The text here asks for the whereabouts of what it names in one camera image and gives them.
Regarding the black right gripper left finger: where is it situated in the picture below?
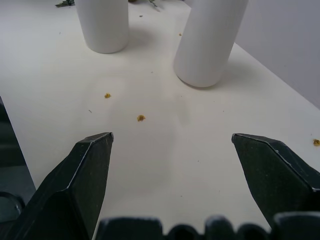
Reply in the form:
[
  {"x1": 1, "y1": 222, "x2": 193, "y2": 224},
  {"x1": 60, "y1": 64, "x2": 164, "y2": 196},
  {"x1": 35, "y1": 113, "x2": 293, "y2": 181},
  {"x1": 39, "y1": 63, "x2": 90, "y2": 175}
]
[{"x1": 7, "y1": 131, "x2": 115, "y2": 240}]

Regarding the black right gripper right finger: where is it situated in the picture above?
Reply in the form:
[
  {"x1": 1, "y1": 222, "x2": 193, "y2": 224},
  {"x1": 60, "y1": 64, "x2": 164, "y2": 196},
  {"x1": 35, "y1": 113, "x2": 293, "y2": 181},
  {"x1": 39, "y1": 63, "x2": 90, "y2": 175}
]
[{"x1": 231, "y1": 133, "x2": 320, "y2": 232}]

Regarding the white cylinder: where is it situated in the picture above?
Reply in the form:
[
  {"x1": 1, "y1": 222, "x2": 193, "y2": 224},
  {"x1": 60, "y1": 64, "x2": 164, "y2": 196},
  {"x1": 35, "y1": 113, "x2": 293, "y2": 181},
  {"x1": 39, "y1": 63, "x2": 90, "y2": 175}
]
[
  {"x1": 173, "y1": 0, "x2": 249, "y2": 88},
  {"x1": 74, "y1": 0, "x2": 130, "y2": 54}
]

